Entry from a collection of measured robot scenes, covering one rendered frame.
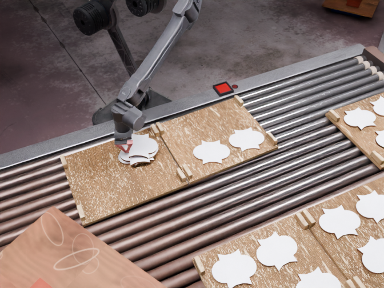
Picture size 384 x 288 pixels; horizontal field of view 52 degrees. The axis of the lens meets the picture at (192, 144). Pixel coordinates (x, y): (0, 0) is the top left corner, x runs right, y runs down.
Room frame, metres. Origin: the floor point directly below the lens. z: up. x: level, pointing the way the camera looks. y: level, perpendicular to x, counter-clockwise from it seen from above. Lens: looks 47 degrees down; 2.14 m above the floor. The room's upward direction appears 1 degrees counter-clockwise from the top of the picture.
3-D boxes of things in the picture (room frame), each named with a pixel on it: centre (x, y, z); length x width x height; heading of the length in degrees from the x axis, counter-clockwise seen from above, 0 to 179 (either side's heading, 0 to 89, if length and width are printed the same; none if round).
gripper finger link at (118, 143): (1.05, 0.26, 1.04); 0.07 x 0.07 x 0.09; 3
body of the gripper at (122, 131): (1.07, 0.26, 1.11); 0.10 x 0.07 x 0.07; 3
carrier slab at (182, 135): (1.17, -0.10, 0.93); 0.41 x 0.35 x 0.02; 115
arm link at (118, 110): (1.07, 0.25, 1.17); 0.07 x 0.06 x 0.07; 51
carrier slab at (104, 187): (0.99, 0.28, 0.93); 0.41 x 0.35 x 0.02; 115
